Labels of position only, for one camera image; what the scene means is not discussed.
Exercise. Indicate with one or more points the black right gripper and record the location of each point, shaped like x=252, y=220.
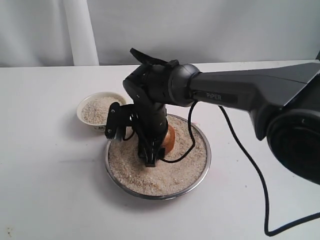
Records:
x=151, y=126

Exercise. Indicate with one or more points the brown wooden cup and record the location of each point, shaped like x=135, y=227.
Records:
x=169, y=140

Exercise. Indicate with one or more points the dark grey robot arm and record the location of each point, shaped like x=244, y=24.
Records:
x=283, y=103

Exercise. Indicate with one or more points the rice in metal tray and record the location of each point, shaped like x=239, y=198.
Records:
x=165, y=178

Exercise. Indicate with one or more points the white rice grains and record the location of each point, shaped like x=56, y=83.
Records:
x=96, y=110

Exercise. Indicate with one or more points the cream ceramic rice bowl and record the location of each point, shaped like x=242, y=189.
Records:
x=99, y=128

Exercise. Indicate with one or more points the round metal tray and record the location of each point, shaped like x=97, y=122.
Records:
x=165, y=197

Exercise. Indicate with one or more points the white backdrop curtain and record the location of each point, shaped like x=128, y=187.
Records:
x=47, y=33

